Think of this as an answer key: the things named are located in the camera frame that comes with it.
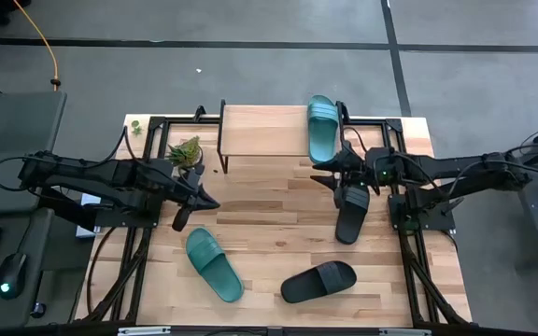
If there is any yellow cable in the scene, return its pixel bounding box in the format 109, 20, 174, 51
12, 0, 62, 92

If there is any silver metal bracket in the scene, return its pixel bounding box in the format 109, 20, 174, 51
117, 325, 173, 336
378, 328, 433, 336

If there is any teal rubber slide sandal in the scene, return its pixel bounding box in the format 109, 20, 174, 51
184, 226, 246, 304
306, 93, 341, 165

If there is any grey desk panel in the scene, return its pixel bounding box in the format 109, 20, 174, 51
0, 90, 68, 217

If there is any black rubber slide sandal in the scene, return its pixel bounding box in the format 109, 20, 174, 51
333, 184, 372, 246
279, 259, 359, 305

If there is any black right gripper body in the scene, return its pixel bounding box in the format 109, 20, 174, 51
333, 141, 369, 209

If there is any wooden shelf black metal frame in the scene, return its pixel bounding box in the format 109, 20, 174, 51
217, 98, 351, 175

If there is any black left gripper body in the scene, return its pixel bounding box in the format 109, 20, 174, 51
165, 160, 205, 232

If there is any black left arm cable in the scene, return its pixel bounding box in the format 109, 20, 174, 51
0, 124, 201, 194

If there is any dark brown floor cable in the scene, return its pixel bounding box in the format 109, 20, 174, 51
86, 225, 119, 315

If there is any black computer mouse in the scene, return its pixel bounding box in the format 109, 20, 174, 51
0, 251, 29, 301

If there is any white power box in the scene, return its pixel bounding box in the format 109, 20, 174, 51
76, 192, 104, 240

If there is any potted green succulent plant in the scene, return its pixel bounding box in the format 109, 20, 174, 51
164, 134, 205, 172

